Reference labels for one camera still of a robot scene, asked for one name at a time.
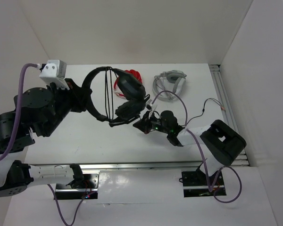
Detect aluminium rail right side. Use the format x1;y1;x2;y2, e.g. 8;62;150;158
209;65;250;167

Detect aluminium rail front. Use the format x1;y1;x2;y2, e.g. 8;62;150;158
25;160;203;170

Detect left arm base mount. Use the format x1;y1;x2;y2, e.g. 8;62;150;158
55;164;100;200

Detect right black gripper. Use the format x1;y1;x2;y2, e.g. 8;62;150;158
133;111;170;134

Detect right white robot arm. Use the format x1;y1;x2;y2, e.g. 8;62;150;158
133;111;247;185

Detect black headset with microphone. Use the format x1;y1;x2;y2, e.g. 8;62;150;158
82;66;150;127

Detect red folded headphones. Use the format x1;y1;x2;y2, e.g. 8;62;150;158
112;68;143;100

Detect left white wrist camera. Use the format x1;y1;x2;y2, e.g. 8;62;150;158
39;60;69;90

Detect aluminium rail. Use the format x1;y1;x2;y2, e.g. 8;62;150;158
209;65;250;167
25;160;203;170

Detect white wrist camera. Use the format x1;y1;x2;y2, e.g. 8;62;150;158
39;60;69;90
146;99;158;118

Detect grey white headphones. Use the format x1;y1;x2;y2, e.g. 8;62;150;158
152;70;187;102

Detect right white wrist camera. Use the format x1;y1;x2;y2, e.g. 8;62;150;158
146;99;158;118

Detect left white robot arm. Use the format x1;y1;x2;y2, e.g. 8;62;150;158
0;79;92;197

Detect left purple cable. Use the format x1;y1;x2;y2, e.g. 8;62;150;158
0;63;95;226

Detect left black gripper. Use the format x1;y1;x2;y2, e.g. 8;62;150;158
40;78;93;137

